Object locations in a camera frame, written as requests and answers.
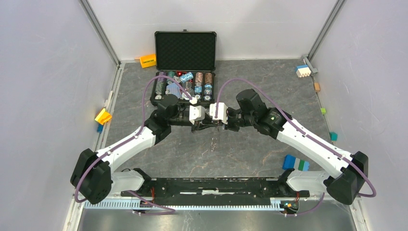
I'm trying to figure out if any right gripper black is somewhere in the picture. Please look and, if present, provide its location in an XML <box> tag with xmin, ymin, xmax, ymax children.
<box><xmin>217</xmin><ymin>107</ymin><xmax>255</xmax><ymax>132</ymax></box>

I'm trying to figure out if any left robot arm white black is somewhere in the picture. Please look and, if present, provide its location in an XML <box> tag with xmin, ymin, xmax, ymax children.
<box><xmin>70</xmin><ymin>94</ymin><xmax>227</xmax><ymax>205</ymax></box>

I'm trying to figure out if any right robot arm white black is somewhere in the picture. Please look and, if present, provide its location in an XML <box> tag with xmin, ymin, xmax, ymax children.
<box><xmin>214</xmin><ymin>89</ymin><xmax>369</xmax><ymax>205</ymax></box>

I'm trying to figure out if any blue playing card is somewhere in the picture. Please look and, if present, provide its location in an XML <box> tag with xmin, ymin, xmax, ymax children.
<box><xmin>166</xmin><ymin>83</ymin><xmax>182</xmax><ymax>99</ymax></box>

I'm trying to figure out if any black poker chip case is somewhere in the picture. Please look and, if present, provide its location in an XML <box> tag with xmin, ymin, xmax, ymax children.
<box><xmin>150</xmin><ymin>30</ymin><xmax>217</xmax><ymax>107</ymax></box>

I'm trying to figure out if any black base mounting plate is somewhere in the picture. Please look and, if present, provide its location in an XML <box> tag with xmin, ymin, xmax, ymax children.
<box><xmin>136</xmin><ymin>177</ymin><xmax>310</xmax><ymax>206</ymax></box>

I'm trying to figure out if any blue green toy brick stack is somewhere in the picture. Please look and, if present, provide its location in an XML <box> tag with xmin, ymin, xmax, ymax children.
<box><xmin>282</xmin><ymin>154</ymin><xmax>310</xmax><ymax>171</ymax></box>

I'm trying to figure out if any yellow box at back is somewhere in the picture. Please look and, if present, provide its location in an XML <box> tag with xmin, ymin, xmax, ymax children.
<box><xmin>139</xmin><ymin>54</ymin><xmax>157</xmax><ymax>68</ymax></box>

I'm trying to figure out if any blue white toy brick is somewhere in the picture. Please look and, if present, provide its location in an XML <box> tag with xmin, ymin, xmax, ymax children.
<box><xmin>296</xmin><ymin>64</ymin><xmax>312</xmax><ymax>78</ymax></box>

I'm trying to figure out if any orange wooden cube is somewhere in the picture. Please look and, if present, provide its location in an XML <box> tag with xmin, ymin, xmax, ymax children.
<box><xmin>314</xmin><ymin>82</ymin><xmax>321</xmax><ymax>93</ymax></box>

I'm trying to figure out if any yellow orange block left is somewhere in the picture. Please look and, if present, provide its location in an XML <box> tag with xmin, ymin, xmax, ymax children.
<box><xmin>94</xmin><ymin>108</ymin><xmax>112</xmax><ymax>125</ymax></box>

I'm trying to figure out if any small blue block left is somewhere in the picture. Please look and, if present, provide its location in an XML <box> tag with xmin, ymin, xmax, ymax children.
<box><xmin>97</xmin><ymin>124</ymin><xmax>103</xmax><ymax>133</ymax></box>

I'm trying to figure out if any teal small cube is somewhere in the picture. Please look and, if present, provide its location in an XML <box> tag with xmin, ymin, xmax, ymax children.
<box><xmin>329</xmin><ymin>131</ymin><xmax>338</xmax><ymax>141</ymax></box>

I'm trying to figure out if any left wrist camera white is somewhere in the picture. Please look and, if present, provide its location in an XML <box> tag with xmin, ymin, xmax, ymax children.
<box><xmin>189</xmin><ymin>97</ymin><xmax>205</xmax><ymax>124</ymax></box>

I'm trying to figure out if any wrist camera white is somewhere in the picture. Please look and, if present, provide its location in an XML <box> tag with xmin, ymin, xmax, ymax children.
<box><xmin>189</xmin><ymin>97</ymin><xmax>205</xmax><ymax>124</ymax></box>
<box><xmin>209</xmin><ymin>103</ymin><xmax>228</xmax><ymax>125</ymax></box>

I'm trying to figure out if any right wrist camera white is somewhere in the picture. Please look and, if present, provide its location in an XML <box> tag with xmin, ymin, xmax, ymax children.
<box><xmin>209</xmin><ymin>103</ymin><xmax>228</xmax><ymax>125</ymax></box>

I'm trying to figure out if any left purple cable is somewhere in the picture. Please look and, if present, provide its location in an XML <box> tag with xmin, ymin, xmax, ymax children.
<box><xmin>74</xmin><ymin>75</ymin><xmax>196</xmax><ymax>217</ymax></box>

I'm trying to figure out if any purple cable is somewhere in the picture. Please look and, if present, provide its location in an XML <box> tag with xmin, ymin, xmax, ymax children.
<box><xmin>215</xmin><ymin>78</ymin><xmax>377</xmax><ymax>218</ymax></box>
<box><xmin>74</xmin><ymin>75</ymin><xmax>196</xmax><ymax>217</ymax></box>

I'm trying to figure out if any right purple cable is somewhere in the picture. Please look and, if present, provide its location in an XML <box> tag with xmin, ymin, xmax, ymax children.
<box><xmin>215</xmin><ymin>78</ymin><xmax>377</xmax><ymax>218</ymax></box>

